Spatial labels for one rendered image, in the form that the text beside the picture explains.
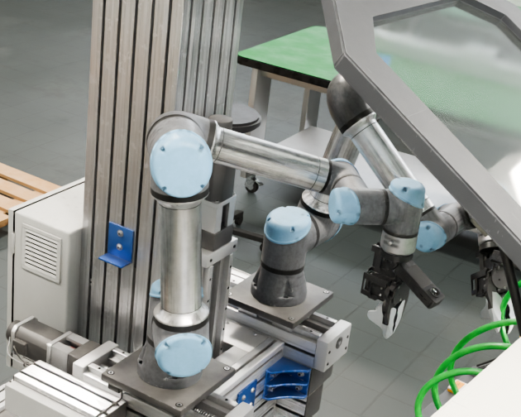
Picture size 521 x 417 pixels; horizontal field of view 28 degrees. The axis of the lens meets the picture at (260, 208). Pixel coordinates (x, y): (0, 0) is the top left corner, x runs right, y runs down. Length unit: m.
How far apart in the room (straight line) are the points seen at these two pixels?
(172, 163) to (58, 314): 0.85
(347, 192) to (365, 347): 2.58
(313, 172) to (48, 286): 0.83
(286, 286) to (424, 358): 2.01
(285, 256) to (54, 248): 0.58
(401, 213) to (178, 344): 0.53
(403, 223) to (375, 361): 2.45
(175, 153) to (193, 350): 0.44
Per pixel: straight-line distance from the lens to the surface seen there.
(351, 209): 2.11
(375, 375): 4.47
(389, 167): 2.47
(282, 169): 2.17
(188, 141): 1.96
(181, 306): 2.13
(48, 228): 2.62
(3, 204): 5.43
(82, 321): 2.73
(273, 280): 2.71
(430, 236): 2.44
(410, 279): 2.20
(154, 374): 2.35
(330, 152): 2.69
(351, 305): 4.96
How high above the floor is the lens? 2.37
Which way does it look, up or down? 24 degrees down
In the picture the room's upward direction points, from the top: 7 degrees clockwise
